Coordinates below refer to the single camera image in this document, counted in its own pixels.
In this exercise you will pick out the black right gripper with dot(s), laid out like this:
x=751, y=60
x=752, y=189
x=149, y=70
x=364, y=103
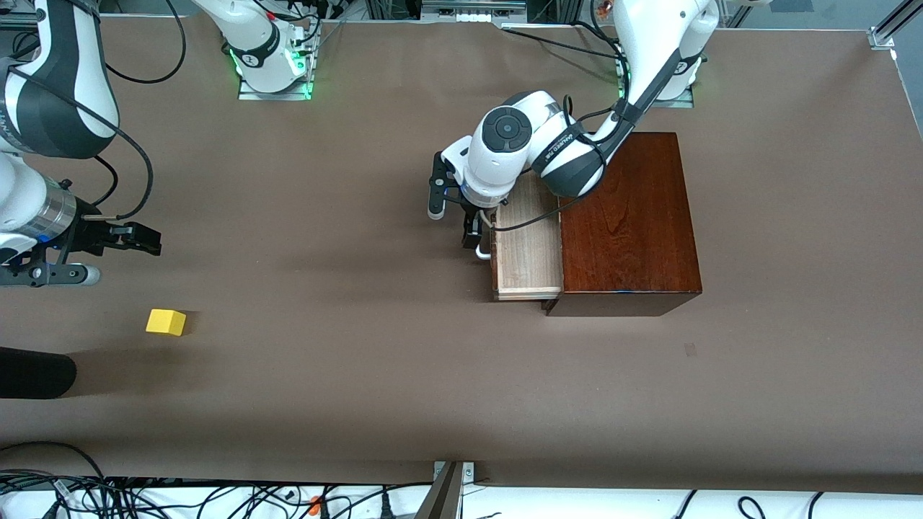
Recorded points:
x=92, y=234

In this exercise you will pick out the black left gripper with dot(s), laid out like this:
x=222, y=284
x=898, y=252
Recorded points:
x=472, y=219

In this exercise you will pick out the yellow block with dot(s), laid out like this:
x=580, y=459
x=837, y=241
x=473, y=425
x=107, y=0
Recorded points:
x=164, y=322

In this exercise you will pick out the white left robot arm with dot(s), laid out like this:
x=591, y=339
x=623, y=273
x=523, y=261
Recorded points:
x=497, y=169

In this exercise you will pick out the dark brown wooden cabinet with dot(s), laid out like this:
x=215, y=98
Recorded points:
x=634, y=238

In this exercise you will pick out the black cylinder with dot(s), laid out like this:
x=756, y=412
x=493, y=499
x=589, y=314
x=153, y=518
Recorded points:
x=36, y=372

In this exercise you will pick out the white power strip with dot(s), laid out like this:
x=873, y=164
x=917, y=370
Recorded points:
x=472, y=14

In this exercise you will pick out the orange connector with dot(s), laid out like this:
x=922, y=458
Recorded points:
x=315, y=504

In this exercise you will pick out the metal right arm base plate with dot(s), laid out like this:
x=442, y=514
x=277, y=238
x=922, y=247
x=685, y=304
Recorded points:
x=274, y=96

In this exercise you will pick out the silver metal bracket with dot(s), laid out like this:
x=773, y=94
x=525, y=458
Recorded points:
x=469, y=472

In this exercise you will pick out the dark grey frame beam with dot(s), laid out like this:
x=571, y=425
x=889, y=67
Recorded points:
x=440, y=501

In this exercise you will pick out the aluminium frame corner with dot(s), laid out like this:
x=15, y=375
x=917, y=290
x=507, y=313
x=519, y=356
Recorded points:
x=881, y=37

